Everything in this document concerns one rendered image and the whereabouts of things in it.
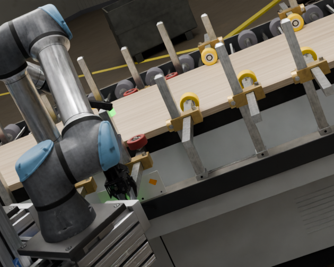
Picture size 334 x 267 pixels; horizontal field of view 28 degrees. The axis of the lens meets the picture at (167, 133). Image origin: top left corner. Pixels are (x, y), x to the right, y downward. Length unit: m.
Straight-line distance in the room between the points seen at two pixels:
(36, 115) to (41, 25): 0.28
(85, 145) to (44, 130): 0.36
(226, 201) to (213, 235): 0.33
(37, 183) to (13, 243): 0.27
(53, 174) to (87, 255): 0.23
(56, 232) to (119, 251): 0.19
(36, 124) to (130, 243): 0.46
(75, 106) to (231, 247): 1.43
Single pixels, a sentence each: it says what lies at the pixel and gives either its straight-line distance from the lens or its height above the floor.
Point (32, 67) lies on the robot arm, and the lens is 2.22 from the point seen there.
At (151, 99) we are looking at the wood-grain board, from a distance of 3.20.
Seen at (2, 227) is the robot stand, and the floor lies 1.09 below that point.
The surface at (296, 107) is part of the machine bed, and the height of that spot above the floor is 0.76.
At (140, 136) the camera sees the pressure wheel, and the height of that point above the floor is 0.91.
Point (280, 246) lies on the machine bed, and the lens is 3.00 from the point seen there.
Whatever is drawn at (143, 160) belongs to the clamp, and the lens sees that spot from 2.57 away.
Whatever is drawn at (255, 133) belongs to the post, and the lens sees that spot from 2.54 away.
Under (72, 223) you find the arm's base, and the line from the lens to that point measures 1.72.
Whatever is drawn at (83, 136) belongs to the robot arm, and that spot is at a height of 1.25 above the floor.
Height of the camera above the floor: 1.68
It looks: 17 degrees down
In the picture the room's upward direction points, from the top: 24 degrees counter-clockwise
